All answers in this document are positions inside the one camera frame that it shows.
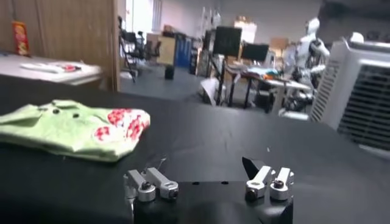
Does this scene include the black trash bin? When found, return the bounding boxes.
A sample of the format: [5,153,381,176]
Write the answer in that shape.
[164,65,176,81]

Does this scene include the red chips can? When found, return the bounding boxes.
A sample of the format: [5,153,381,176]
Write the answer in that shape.
[11,20,31,58]

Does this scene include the white side table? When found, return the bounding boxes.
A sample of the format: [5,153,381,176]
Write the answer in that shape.
[0,53,103,89]

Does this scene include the white leaning board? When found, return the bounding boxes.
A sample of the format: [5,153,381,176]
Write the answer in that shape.
[199,77,227,106]

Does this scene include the white air cooler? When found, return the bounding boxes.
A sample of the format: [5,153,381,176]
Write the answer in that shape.
[309,32,390,159]

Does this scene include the blue cabinet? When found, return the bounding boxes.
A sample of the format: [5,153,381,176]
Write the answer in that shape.
[175,35,194,69]

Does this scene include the small black monitor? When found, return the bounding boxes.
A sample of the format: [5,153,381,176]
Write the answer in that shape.
[241,43,270,61]

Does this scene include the black monitor on stand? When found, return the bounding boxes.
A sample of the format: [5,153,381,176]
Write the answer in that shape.
[212,26,243,58]

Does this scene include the wooden partition screen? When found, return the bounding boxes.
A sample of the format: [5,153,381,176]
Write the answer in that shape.
[0,0,120,92]

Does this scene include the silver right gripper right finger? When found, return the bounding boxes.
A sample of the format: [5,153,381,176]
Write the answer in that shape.
[242,156,295,201]

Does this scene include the colourful cloth pile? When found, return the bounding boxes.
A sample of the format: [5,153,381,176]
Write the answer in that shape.
[246,66,280,81]

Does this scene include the dark brown desk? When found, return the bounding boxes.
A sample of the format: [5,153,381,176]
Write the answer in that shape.
[225,65,269,109]

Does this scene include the white desk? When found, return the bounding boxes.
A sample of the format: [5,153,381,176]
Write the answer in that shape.
[261,77,312,117]

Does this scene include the white humanoid robot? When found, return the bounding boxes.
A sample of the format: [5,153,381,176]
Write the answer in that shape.
[294,17,332,92]

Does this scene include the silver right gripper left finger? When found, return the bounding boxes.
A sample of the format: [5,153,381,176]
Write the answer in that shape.
[123,167,180,203]

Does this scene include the black table cover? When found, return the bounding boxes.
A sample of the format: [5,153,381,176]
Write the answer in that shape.
[0,74,390,224]

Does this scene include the light green t-shirt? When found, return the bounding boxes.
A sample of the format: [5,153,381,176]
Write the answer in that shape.
[0,99,152,163]

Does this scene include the white folded printed shirt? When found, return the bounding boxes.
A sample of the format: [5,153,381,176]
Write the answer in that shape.
[19,61,82,75]

